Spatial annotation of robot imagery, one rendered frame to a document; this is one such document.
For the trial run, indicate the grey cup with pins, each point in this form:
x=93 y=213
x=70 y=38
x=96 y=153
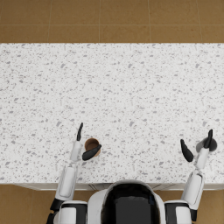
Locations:
x=213 y=144

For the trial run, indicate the robot body dark round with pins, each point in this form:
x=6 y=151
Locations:
x=130 y=204

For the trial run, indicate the brown cup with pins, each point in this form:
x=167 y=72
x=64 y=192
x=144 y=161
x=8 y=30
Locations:
x=91 y=144

